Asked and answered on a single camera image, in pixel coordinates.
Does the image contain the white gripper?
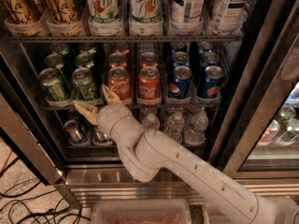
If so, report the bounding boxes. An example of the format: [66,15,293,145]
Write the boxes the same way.
[73,84,134,139]

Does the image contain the green can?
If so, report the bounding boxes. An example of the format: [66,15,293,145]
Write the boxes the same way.
[45,53,72,89]
[76,52,94,70]
[38,68,71,107]
[72,67,101,105]

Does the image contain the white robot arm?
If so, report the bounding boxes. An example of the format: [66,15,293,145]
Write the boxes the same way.
[73,86,299,224]

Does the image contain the front left Coca-Cola can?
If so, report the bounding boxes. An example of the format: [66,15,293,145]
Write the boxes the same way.
[107,67,132,105]

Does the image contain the coca-cola can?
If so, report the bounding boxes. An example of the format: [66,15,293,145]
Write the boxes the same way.
[108,52,128,69]
[137,66,162,105]
[107,67,132,105]
[138,51,159,68]

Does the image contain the middle silver can bottom shelf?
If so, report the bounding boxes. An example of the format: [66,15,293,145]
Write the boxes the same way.
[93,127,112,146]

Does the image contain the silver can shelf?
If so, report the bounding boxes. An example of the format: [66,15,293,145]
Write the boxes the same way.
[64,119,85,144]
[93,127,112,146]

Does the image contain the left silver can bottom shelf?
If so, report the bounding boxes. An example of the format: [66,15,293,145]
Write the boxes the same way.
[64,119,85,144]

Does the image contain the middle left Coca-Cola can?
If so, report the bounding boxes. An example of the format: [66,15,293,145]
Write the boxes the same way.
[108,52,128,69]

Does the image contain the front right Coca-Cola can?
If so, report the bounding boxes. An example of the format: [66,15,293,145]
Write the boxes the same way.
[137,66,162,105]

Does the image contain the middle right Coca-Cola can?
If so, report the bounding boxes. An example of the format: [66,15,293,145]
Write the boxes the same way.
[138,51,159,68]

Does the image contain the front left Pepsi can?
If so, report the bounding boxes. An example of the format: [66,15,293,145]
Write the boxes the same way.
[168,65,192,99]

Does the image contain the pepsi can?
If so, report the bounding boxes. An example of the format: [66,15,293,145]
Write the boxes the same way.
[200,51,219,68]
[170,51,190,69]
[196,65,223,99]
[168,65,192,99]

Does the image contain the open fridge door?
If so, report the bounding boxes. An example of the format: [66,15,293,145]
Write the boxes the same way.
[0,58,81,209]

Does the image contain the middle left Pepsi can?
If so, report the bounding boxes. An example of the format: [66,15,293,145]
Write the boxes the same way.
[170,51,190,69]

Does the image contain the left 7UP can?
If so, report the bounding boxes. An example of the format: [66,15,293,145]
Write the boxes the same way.
[87,0,121,36]

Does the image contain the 7up can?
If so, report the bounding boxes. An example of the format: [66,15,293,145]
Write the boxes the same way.
[129,0,161,35]
[87,0,121,36]

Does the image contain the right LaCroix can top shelf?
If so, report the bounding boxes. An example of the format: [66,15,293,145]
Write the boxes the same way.
[45,0,81,36]

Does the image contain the lacroix can shelf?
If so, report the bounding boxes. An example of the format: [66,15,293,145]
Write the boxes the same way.
[45,0,81,36]
[0,0,46,26]

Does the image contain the front right Pepsi can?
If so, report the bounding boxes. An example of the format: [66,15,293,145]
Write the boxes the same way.
[196,65,223,99]

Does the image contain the right 7UP can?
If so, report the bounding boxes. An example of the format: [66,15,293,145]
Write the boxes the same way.
[129,0,161,35]

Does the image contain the middle right Pepsi can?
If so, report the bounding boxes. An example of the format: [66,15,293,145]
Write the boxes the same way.
[200,51,219,68]

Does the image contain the left LaCroix can top shelf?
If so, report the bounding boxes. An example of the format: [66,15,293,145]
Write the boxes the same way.
[0,0,46,26]

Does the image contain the right fridge glass door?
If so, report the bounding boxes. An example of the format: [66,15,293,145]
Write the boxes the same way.
[207,0,299,180]

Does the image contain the left water bottle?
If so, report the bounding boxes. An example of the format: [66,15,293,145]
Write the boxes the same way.
[142,113,160,130]

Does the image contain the water bottle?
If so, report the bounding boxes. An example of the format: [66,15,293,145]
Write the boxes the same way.
[164,112,185,143]
[142,113,160,130]
[184,110,208,146]

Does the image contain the middle water bottle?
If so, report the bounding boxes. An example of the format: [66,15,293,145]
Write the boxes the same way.
[164,112,185,143]

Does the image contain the right water bottle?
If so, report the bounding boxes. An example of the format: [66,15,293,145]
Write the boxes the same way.
[184,110,208,146]

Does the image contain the left clear plastic bin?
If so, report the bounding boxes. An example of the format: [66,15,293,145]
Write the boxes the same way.
[91,199,192,224]

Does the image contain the clear plastic bin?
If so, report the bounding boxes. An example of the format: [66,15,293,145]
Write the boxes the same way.
[203,196,296,224]
[91,199,192,224]

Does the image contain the left Teas Tea bottle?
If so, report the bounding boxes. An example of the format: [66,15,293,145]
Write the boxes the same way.
[169,0,204,35]

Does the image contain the teas tea bottle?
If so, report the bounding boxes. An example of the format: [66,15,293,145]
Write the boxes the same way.
[206,0,247,35]
[169,0,204,35]

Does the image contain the right clear plastic bin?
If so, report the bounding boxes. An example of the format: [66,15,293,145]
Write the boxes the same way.
[203,196,296,224]

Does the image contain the right Teas Tea bottle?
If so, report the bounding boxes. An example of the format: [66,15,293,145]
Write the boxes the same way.
[206,0,247,35]

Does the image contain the middle wire shelf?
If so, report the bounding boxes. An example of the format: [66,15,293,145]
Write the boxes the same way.
[43,104,219,111]

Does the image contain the wire shelf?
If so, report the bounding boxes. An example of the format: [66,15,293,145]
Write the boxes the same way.
[43,104,219,111]
[5,35,244,43]

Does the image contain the orange floor cable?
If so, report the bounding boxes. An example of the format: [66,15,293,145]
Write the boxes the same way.
[0,149,13,175]

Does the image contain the top wire shelf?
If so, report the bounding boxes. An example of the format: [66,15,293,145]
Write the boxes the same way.
[5,35,244,43]

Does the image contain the black floor cables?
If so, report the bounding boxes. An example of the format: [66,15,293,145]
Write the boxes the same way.
[0,157,92,224]

